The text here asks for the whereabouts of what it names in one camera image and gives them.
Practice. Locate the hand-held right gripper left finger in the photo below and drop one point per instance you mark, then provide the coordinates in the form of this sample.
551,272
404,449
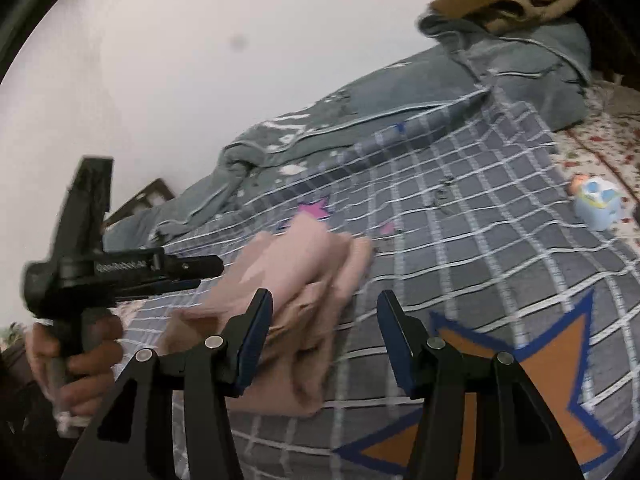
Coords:
255,340

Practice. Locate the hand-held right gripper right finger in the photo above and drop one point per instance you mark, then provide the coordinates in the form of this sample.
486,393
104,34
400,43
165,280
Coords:
395,345

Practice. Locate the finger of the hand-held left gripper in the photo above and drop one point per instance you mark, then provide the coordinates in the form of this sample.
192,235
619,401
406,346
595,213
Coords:
192,266
160,290

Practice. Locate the pink small garment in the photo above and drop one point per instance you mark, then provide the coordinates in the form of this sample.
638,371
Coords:
300,260

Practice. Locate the person's left hand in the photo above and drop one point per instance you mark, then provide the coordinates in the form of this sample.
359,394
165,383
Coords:
95,360

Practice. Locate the grey checked star bed sheet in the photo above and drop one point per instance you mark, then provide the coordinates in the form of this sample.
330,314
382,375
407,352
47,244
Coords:
475,240

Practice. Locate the small blue white toy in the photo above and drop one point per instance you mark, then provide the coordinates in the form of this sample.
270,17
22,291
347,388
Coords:
597,205

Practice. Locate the floral bed sheet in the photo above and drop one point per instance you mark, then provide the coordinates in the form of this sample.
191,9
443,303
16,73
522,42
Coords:
600,150

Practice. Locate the dark wooden frame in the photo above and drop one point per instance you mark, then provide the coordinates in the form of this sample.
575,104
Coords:
150,195

